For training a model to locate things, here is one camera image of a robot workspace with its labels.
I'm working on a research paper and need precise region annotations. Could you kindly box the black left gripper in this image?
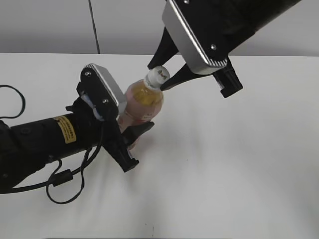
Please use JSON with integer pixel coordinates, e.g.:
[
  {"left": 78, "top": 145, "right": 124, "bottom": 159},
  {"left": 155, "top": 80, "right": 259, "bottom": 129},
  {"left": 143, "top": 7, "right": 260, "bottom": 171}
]
[{"left": 65, "top": 96, "right": 155, "bottom": 172}]

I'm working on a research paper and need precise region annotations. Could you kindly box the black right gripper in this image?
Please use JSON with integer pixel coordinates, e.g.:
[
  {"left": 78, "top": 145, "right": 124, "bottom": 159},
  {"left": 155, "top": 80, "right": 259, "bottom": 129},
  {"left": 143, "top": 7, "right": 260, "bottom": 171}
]
[{"left": 148, "top": 27, "right": 243, "bottom": 98}]

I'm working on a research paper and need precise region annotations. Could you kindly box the white bottle cap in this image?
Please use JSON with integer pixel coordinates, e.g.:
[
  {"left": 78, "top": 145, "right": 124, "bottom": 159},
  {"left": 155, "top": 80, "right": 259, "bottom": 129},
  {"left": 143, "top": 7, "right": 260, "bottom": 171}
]
[{"left": 148, "top": 66, "right": 170, "bottom": 88}]

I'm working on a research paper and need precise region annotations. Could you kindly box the pink label tea bottle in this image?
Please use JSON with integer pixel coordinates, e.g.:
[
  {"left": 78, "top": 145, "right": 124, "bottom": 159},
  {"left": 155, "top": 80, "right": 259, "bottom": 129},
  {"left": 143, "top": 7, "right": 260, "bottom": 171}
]
[{"left": 118, "top": 80, "right": 163, "bottom": 132}]

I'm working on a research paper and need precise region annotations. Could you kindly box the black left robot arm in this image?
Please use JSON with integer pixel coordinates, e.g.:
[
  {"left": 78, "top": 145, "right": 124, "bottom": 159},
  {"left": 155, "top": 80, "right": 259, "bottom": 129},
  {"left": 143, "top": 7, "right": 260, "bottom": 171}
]
[{"left": 0, "top": 77, "right": 154, "bottom": 194}]

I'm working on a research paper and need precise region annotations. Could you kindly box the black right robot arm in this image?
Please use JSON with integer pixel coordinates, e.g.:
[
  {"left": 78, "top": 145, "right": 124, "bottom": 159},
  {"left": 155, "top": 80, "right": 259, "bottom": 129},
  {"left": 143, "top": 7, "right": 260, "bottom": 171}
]
[{"left": 148, "top": 0, "right": 298, "bottom": 98}]

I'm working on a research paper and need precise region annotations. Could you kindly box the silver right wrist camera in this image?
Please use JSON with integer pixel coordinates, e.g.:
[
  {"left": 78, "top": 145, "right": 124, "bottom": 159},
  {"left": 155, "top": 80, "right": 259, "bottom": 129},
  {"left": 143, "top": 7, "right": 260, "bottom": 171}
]
[{"left": 162, "top": 0, "right": 257, "bottom": 75}]

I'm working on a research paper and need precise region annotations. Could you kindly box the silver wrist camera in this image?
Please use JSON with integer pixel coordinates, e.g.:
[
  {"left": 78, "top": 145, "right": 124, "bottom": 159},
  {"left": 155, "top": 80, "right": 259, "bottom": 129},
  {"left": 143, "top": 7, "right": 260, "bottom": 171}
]
[
  {"left": 76, "top": 63, "right": 127, "bottom": 121},
  {"left": 162, "top": 0, "right": 257, "bottom": 75}
]

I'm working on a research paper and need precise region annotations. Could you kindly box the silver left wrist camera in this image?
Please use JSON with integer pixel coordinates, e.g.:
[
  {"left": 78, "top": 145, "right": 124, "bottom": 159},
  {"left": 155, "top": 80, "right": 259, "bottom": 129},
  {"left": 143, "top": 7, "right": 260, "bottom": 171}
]
[{"left": 76, "top": 63, "right": 127, "bottom": 121}]

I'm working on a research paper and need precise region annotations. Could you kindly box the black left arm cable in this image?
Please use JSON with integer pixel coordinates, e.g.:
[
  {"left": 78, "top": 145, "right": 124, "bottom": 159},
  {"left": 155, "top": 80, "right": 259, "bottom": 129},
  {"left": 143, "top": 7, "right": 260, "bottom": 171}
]
[{"left": 0, "top": 85, "right": 103, "bottom": 205}]

